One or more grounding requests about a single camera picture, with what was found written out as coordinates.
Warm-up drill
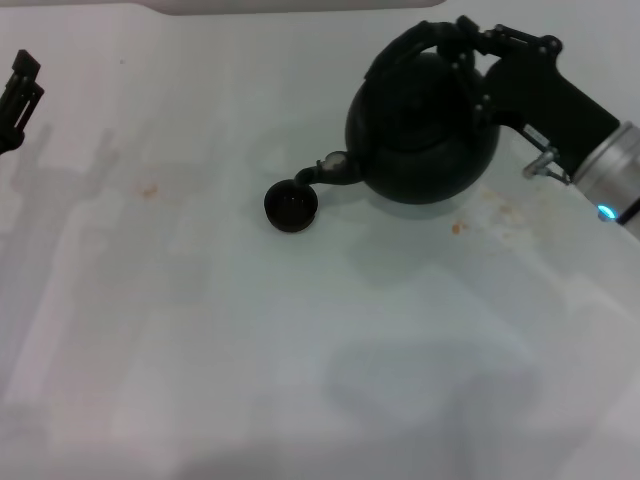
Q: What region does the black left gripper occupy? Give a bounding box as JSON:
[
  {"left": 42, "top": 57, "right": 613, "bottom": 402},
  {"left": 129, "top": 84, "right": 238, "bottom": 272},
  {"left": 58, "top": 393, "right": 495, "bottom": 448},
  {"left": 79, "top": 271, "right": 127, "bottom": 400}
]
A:
[{"left": 0, "top": 48, "right": 46, "bottom": 156}]

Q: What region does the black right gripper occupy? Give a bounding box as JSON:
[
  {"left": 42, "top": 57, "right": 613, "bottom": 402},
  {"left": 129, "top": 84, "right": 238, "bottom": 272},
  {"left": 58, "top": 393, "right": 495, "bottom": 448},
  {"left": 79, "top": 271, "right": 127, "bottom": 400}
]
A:
[{"left": 449, "top": 14, "right": 622, "bottom": 174}]

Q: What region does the black round teapot with handle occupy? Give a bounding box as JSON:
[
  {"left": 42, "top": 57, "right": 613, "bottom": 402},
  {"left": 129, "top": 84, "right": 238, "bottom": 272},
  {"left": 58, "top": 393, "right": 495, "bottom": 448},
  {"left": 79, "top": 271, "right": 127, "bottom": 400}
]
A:
[{"left": 294, "top": 19, "right": 502, "bottom": 207}]

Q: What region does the small black teacup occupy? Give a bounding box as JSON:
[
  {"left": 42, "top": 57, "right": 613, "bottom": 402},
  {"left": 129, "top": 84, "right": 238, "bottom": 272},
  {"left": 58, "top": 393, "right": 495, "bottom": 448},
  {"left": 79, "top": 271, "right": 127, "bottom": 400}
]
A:
[{"left": 262, "top": 177, "right": 320, "bottom": 234}]

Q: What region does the thin right wrist cable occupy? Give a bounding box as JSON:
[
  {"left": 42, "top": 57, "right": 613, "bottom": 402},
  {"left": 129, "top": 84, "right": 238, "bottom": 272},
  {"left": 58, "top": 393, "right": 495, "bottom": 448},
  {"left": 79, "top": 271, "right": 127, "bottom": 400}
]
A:
[{"left": 521, "top": 146, "right": 572, "bottom": 185}]

